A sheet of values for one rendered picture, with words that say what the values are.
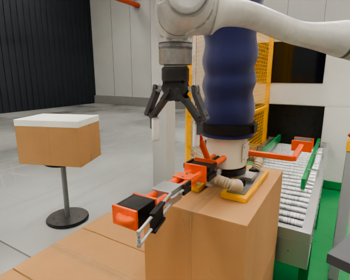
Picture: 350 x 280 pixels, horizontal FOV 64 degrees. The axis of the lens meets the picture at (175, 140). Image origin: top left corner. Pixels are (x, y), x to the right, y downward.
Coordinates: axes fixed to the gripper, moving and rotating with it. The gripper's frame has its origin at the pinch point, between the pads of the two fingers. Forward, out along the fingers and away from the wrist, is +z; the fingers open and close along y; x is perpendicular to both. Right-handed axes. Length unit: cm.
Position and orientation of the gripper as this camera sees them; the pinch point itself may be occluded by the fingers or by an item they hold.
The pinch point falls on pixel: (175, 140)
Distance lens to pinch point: 79.7
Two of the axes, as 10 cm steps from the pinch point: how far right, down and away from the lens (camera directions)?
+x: -5.3, 1.8, -8.3
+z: -0.1, 9.8, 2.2
